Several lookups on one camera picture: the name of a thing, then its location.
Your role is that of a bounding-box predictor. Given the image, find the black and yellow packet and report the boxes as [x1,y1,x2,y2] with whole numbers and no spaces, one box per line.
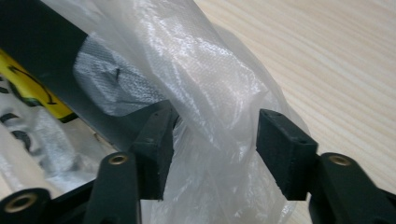
[0,0,176,200]

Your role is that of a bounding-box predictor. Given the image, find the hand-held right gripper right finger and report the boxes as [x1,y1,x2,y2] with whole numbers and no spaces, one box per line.
[255,108,319,202]

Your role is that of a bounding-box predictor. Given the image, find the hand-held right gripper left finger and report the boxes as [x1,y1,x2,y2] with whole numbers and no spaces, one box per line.
[129,106,180,201]

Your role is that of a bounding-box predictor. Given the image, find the clear plastic bag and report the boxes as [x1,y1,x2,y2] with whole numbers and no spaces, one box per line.
[40,0,312,224]

